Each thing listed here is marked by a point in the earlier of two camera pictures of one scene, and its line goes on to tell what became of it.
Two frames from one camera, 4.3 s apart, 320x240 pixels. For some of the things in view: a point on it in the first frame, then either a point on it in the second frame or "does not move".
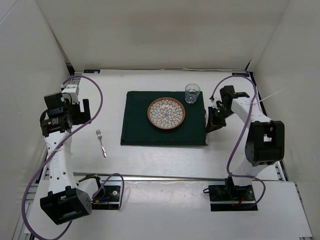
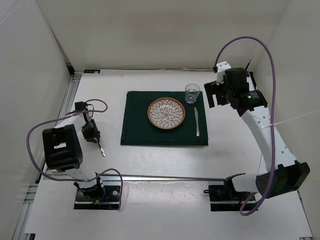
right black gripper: (214, 124) to (211, 89)
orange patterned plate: (166, 113) does not move
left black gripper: (82, 117) to (96, 133)
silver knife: (206, 133) to (197, 122)
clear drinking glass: (191, 92) does not move
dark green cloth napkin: (138, 130) does not move
